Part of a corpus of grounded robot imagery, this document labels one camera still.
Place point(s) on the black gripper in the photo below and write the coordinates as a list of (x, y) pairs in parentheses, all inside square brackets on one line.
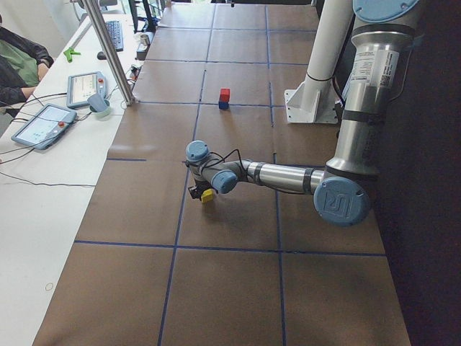
[(200, 187)]

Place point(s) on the yellow wooden block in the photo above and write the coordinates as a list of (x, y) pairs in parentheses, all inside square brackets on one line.
[(207, 196)]

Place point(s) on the blue wooden block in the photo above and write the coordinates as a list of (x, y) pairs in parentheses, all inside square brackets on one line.
[(223, 105)]

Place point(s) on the red wooden block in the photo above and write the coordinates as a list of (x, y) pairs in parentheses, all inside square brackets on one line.
[(225, 94)]

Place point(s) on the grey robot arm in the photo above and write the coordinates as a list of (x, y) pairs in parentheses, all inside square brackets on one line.
[(347, 84)]

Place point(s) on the light blue plastic cup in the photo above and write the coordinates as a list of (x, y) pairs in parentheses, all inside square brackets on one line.
[(99, 106)]

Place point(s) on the far teach pendant tablet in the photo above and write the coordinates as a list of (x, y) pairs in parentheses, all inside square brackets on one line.
[(83, 86)]

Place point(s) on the teach pendant tablet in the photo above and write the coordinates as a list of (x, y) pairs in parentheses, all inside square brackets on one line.
[(45, 127), (83, 86)]

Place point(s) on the near teach pendant tablet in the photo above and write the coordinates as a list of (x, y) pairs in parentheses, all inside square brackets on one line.
[(45, 127)]

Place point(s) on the black computer keyboard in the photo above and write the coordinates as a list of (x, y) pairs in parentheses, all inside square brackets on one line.
[(114, 29)]

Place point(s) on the green plastic clamp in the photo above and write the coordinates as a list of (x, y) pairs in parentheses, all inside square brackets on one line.
[(69, 53)]

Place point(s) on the seated person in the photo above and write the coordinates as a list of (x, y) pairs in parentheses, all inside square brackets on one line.
[(24, 64)]

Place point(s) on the white camera post base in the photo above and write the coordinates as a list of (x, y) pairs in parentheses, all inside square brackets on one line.
[(314, 99)]

